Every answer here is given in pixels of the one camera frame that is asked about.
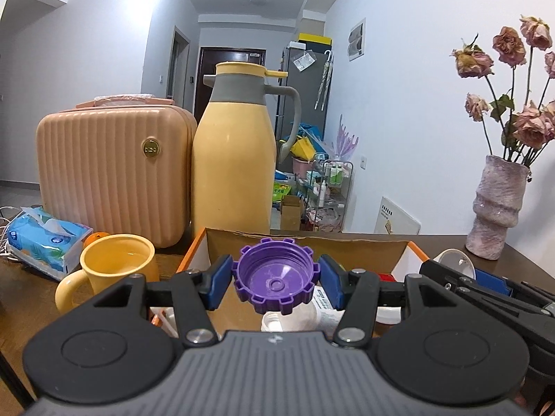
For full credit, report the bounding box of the pink bucket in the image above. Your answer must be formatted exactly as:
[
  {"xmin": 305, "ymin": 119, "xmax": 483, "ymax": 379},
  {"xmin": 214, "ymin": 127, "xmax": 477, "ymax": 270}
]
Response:
[{"xmin": 292, "ymin": 156, "xmax": 317, "ymax": 178}]

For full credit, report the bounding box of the small brown cardboard box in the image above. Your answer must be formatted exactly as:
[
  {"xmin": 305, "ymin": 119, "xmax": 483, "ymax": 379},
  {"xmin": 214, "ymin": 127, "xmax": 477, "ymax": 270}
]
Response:
[{"xmin": 280, "ymin": 195, "xmax": 305, "ymax": 231}]

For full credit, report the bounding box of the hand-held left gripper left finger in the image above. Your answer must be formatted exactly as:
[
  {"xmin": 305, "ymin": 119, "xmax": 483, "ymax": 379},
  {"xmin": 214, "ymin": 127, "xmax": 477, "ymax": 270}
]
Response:
[{"xmin": 89, "ymin": 254, "xmax": 235, "ymax": 349}]

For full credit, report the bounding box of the white labelled bottle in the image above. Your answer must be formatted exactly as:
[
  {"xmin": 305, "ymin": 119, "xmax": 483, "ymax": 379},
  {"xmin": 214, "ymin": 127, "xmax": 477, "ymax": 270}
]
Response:
[{"xmin": 261, "ymin": 287, "xmax": 348, "ymax": 334}]

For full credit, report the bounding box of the yellow thermos jug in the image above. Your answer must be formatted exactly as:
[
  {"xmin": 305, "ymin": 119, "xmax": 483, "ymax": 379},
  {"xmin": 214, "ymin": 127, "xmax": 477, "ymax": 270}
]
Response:
[{"xmin": 191, "ymin": 61, "xmax": 302, "ymax": 237}]

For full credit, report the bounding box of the yellow mug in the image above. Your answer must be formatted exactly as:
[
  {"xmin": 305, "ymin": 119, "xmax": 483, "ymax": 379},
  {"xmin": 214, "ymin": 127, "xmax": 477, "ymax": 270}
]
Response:
[{"xmin": 55, "ymin": 234, "xmax": 160, "ymax": 314}]

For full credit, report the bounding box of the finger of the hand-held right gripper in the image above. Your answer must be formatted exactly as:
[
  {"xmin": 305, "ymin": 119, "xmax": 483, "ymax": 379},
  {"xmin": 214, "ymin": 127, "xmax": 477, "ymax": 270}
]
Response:
[
  {"xmin": 475, "ymin": 269, "xmax": 555, "ymax": 310},
  {"xmin": 419, "ymin": 259, "xmax": 555, "ymax": 334}
]

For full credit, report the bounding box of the paper sheet on fridge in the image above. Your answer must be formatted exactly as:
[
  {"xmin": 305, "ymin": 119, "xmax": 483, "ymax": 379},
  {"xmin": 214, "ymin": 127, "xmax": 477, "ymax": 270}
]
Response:
[{"xmin": 291, "ymin": 50, "xmax": 317, "ymax": 70}]

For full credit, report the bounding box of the white cable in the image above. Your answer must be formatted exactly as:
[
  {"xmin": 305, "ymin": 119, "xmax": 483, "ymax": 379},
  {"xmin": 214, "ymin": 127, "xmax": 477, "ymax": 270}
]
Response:
[{"xmin": 0, "ymin": 206, "xmax": 22, "ymax": 261}]

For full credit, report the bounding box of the framed wall picture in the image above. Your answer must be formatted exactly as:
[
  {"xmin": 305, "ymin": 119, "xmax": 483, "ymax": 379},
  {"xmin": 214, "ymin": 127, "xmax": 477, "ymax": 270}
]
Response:
[{"xmin": 348, "ymin": 18, "xmax": 366, "ymax": 62}]

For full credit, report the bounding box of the blue tissue pack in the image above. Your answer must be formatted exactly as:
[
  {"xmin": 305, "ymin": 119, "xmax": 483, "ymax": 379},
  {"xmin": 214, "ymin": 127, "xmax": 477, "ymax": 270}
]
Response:
[{"xmin": 6, "ymin": 207, "xmax": 94, "ymax": 281}]

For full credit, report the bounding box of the pink ribbed suitcase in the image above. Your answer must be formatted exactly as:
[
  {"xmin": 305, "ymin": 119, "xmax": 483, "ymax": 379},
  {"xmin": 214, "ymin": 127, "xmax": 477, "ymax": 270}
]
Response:
[{"xmin": 36, "ymin": 93, "xmax": 198, "ymax": 249}]

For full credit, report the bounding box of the pink stone vase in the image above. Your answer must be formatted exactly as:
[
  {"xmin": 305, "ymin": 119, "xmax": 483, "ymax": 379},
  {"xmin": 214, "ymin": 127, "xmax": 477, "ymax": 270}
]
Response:
[{"xmin": 466, "ymin": 155, "xmax": 532, "ymax": 261}]

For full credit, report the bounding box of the white flip-lid box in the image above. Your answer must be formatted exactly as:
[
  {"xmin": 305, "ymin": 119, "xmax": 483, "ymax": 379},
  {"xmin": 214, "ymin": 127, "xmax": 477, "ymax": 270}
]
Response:
[{"xmin": 433, "ymin": 249, "xmax": 478, "ymax": 279}]

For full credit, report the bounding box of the grey side door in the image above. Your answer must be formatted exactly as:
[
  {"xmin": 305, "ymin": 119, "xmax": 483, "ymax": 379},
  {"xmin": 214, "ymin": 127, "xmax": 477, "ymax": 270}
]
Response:
[{"xmin": 167, "ymin": 26, "xmax": 191, "ymax": 105}]

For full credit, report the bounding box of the grey fridge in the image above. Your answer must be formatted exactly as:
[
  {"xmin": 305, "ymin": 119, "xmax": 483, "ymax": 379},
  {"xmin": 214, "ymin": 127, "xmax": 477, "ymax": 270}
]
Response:
[{"xmin": 275, "ymin": 42, "xmax": 334, "ymax": 174}]

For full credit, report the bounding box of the yellow bag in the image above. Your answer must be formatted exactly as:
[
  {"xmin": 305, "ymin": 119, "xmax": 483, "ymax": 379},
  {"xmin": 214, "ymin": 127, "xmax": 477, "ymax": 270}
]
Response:
[{"xmin": 290, "ymin": 136, "xmax": 315, "ymax": 161}]

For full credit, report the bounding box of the yellow box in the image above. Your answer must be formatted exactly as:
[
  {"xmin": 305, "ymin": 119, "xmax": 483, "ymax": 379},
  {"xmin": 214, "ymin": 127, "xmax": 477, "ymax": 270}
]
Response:
[{"xmin": 298, "ymin": 32, "xmax": 334, "ymax": 53}]

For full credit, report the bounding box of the purple notched cap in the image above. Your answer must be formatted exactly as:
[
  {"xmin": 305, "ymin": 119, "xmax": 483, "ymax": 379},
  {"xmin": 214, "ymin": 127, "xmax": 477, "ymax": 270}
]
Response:
[{"xmin": 232, "ymin": 238, "xmax": 322, "ymax": 316}]

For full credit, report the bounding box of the hanging folded umbrella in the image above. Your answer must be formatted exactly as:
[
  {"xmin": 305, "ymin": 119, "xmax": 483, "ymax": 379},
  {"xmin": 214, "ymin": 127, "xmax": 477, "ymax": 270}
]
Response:
[{"xmin": 314, "ymin": 50, "xmax": 334, "ymax": 111}]

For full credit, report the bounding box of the red cardboard box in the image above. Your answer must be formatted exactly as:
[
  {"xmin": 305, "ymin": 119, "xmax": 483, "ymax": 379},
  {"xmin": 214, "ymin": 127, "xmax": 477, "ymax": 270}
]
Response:
[{"xmin": 176, "ymin": 226, "xmax": 436, "ymax": 339}]

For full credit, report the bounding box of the wire storage rack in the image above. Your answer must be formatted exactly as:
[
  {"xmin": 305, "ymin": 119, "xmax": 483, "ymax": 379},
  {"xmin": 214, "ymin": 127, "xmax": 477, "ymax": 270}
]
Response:
[{"xmin": 299, "ymin": 159, "xmax": 353, "ymax": 232}]

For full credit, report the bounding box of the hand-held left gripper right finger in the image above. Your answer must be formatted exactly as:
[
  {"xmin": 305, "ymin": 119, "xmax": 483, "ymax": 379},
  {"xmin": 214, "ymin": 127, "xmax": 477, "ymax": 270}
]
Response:
[{"xmin": 320, "ymin": 255, "xmax": 462, "ymax": 349}]

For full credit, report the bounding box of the purple coral wall sticker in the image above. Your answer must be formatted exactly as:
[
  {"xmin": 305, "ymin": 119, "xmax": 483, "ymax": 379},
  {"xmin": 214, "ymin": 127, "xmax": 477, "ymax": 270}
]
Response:
[{"xmin": 334, "ymin": 114, "xmax": 360, "ymax": 163}]

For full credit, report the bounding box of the dried rose bouquet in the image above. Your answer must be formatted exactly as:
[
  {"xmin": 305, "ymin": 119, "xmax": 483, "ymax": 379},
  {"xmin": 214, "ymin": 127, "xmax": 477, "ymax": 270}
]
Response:
[{"xmin": 450, "ymin": 15, "xmax": 555, "ymax": 167}]

